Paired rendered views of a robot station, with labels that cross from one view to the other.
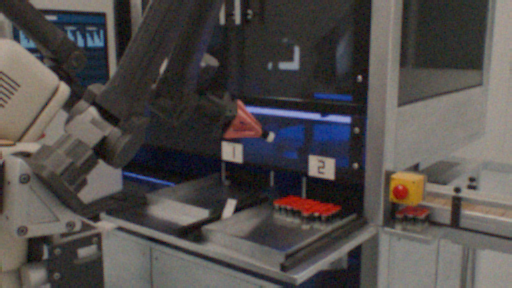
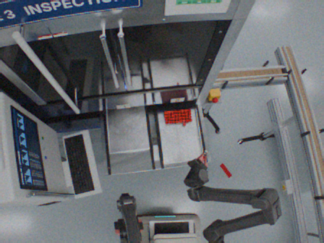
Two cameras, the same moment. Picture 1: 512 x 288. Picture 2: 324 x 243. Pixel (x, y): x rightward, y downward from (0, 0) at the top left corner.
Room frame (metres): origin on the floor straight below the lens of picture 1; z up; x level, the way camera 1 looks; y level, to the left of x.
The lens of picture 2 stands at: (1.18, 0.33, 2.53)
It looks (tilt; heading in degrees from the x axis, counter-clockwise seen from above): 73 degrees down; 308
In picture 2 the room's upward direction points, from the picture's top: 7 degrees clockwise
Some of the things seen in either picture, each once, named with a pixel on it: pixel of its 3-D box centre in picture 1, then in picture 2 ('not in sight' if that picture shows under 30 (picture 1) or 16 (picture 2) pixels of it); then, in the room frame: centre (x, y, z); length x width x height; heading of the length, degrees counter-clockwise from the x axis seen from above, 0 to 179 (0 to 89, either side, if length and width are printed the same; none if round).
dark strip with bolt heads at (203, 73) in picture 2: (360, 34); (205, 69); (1.43, -0.28, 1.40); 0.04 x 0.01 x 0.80; 52
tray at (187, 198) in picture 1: (214, 194); (126, 125); (1.63, 0.13, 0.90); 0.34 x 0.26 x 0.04; 142
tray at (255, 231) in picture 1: (281, 226); (180, 135); (1.33, -0.07, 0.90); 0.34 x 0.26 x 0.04; 142
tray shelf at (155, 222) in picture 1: (241, 218); (153, 133); (1.47, 0.04, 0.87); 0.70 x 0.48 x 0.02; 52
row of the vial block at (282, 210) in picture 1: (300, 215); (178, 122); (1.40, -0.12, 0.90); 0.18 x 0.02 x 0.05; 52
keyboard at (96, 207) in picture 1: (92, 211); (78, 163); (1.69, 0.55, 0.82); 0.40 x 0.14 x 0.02; 151
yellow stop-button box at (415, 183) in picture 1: (407, 188); (213, 93); (1.36, -0.41, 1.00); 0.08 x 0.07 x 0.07; 142
